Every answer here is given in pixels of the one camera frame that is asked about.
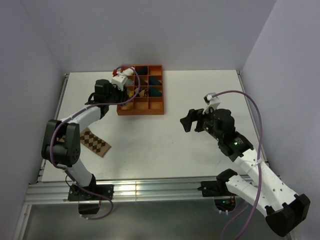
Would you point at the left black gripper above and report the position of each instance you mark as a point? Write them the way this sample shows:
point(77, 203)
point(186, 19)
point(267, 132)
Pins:
point(123, 94)

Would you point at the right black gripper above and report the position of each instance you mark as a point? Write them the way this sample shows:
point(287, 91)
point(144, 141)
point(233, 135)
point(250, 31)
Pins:
point(194, 115)

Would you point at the tan sock with maroon cuff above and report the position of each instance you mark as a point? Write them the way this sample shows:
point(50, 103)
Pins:
point(126, 107)

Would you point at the brown argyle sock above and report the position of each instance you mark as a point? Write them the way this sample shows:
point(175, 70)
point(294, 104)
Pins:
point(95, 142)

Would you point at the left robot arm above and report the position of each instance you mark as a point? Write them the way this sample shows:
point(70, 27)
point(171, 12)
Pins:
point(56, 154)

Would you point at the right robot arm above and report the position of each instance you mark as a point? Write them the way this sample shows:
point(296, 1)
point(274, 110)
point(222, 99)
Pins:
point(282, 207)

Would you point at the grey rolled sock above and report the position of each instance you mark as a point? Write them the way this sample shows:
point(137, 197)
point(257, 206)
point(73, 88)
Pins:
point(129, 82)

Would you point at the white rolled sock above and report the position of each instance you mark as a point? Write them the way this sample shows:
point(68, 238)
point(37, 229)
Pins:
point(129, 71)

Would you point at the argyle rolled sock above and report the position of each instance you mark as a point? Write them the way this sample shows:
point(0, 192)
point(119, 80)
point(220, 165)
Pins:
point(141, 92)

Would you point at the dark brown rolled sock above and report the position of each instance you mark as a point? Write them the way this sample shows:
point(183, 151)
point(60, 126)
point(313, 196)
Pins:
point(143, 80)

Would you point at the dark green rolled sock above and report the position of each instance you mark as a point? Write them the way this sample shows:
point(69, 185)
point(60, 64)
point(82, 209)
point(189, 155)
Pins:
point(142, 70)

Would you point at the orange wooden compartment tray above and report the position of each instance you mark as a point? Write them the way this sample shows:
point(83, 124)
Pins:
point(146, 105)

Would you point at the teal rolled sock lower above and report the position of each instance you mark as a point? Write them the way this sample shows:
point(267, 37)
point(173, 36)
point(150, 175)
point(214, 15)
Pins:
point(153, 92)

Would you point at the teal rolled sock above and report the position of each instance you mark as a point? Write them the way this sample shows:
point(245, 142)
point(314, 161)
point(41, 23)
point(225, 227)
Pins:
point(154, 81)
point(153, 92)

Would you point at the teal rolled sock upper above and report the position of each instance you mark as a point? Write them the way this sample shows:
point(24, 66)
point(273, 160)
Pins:
point(154, 81)

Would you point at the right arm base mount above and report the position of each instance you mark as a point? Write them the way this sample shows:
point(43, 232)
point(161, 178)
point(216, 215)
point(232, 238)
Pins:
point(214, 188)

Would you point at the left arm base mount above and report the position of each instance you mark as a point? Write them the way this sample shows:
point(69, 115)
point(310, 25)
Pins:
point(90, 203)

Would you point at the aluminium table frame rail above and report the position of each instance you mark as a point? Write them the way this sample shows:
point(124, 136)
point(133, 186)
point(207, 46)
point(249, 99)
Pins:
point(140, 190)

